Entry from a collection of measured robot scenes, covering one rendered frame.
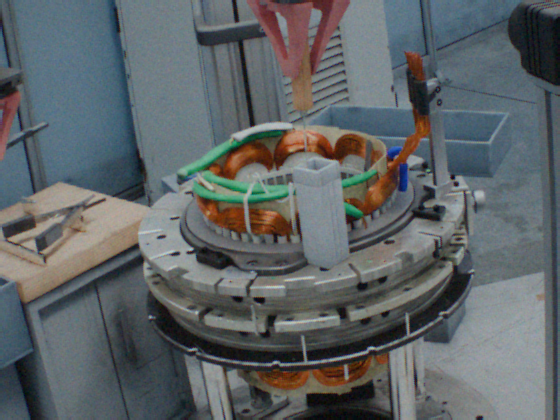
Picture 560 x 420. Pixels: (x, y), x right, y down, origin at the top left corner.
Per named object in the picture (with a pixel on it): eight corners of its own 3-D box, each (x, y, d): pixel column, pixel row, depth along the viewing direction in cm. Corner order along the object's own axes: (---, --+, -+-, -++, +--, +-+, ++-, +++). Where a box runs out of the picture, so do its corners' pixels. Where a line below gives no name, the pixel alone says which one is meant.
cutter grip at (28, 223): (5, 239, 120) (2, 226, 120) (3, 237, 121) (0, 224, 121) (37, 228, 122) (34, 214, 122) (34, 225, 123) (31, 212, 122)
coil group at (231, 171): (234, 196, 117) (228, 156, 115) (222, 192, 118) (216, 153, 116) (277, 174, 121) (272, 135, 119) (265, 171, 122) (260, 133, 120)
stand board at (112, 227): (26, 304, 114) (21, 283, 113) (-65, 263, 127) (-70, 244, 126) (163, 229, 127) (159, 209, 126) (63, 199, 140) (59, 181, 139)
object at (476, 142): (518, 311, 152) (509, 112, 141) (499, 353, 143) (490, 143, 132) (351, 300, 162) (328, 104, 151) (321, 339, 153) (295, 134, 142)
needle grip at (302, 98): (309, 111, 97) (304, 42, 95) (289, 110, 98) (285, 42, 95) (316, 106, 98) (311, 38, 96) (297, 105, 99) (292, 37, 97)
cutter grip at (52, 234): (42, 252, 116) (39, 238, 116) (36, 251, 117) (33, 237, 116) (63, 236, 119) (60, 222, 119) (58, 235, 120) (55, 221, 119)
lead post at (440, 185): (454, 190, 113) (443, 78, 108) (436, 199, 112) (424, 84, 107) (441, 186, 114) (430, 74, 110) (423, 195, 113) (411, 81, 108)
